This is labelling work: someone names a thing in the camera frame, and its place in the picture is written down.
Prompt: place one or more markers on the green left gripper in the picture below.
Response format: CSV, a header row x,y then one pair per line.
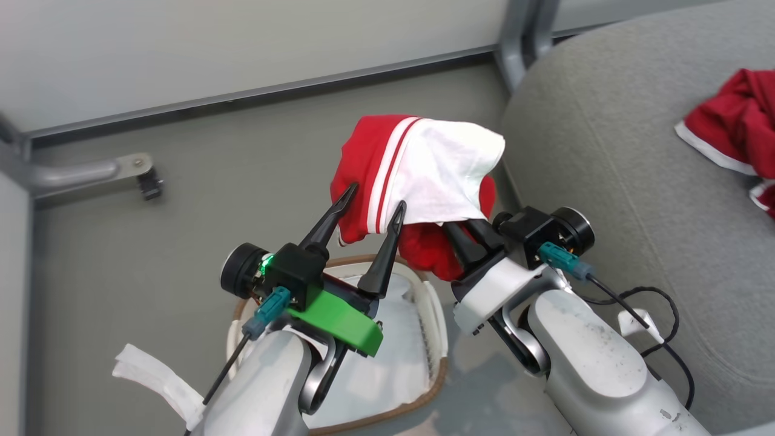
x,y
339,318

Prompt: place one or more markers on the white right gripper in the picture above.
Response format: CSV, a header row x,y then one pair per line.
x,y
493,290

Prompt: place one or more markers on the red and white shorts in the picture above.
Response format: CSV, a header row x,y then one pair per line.
x,y
424,163

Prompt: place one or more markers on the red Bulls jersey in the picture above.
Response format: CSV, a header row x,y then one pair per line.
x,y
735,121

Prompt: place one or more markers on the grey fabric sofa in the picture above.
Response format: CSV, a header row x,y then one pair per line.
x,y
605,157

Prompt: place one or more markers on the white laundry basket brown rim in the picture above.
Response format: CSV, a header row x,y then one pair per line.
x,y
393,345

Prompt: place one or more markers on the small black caster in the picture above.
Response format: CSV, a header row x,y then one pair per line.
x,y
150,183

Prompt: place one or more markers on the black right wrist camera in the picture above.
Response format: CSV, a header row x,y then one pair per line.
x,y
545,233

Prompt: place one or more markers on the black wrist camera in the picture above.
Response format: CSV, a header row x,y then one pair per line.
x,y
284,266
545,233

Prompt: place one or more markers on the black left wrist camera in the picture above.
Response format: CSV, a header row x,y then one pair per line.
x,y
284,266

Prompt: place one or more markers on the grey partition bottom rail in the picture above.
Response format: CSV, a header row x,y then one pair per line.
x,y
260,94

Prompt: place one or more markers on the grey double partition post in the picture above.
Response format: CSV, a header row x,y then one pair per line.
x,y
524,36

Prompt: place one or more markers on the grey partition foot bracket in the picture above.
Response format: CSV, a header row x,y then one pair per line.
x,y
72,174

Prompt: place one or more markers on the grey partition corner post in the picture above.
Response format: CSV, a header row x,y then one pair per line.
x,y
12,136

